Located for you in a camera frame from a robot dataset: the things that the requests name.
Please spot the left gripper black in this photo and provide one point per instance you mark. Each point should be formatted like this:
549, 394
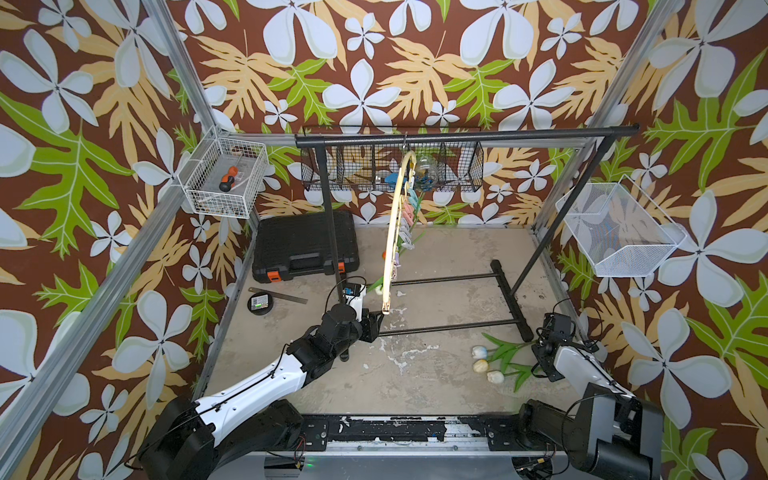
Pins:
369, 326

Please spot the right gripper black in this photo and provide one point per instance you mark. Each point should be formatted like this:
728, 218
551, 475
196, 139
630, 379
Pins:
535, 347

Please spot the cream clip hanger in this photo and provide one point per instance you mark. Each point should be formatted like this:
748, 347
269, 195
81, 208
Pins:
400, 198

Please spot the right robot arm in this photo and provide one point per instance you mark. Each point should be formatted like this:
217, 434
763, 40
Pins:
608, 432

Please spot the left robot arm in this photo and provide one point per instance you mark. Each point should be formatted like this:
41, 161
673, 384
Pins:
193, 438

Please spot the metal ruler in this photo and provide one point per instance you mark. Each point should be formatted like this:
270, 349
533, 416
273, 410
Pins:
278, 295

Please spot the round black digital scale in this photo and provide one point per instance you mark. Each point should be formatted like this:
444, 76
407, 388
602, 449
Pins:
260, 304

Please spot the black plastic tool case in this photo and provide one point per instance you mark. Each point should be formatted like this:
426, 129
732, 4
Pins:
299, 245

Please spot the white mesh basket right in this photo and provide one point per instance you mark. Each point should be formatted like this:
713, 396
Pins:
620, 229

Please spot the clear plastic jar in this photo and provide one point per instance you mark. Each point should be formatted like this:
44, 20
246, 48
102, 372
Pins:
426, 173

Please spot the red black screwdriver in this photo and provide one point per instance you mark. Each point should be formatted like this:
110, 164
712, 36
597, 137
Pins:
228, 181

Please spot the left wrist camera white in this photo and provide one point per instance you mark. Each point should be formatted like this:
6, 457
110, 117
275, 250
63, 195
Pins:
354, 294

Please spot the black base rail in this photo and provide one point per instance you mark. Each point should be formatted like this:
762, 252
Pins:
499, 432

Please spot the black wire wall basket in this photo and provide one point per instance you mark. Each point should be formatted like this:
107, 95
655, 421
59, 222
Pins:
372, 162

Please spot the white wire basket left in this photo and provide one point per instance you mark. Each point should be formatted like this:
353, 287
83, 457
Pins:
223, 175

